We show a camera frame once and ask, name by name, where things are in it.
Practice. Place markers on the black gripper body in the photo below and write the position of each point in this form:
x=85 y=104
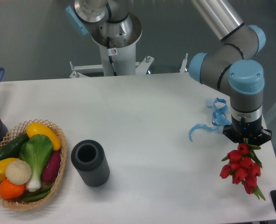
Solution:
x=241 y=131

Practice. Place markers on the red tulip bouquet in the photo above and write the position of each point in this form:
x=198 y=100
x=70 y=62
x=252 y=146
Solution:
x=244 y=167

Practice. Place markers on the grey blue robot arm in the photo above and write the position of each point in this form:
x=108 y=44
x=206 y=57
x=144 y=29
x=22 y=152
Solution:
x=231 y=70

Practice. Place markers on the blue ribbon strip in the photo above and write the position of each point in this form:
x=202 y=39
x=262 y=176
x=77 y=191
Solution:
x=219 y=118

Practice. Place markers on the dark grey ribbed vase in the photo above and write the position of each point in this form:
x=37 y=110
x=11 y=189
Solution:
x=89 y=159

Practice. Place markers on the purple sweet potato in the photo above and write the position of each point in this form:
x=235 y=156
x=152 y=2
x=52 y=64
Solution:
x=52 y=168

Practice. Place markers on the green bok choy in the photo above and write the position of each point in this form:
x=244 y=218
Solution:
x=36 y=152

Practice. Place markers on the green bean pods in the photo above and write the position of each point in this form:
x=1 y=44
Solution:
x=38 y=195

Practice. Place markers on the white garlic bulb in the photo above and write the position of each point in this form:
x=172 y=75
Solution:
x=18 y=172

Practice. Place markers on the dark green cucumber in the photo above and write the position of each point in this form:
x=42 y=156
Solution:
x=12 y=148

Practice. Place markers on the woven wicker basket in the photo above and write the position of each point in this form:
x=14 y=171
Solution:
x=18 y=203

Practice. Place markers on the orange fruit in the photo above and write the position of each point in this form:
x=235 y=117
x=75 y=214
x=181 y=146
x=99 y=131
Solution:
x=9 y=190

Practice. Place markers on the yellow bell pepper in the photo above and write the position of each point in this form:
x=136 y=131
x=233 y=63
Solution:
x=0 y=169

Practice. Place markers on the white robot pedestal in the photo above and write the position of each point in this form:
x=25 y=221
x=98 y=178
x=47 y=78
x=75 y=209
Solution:
x=117 y=46

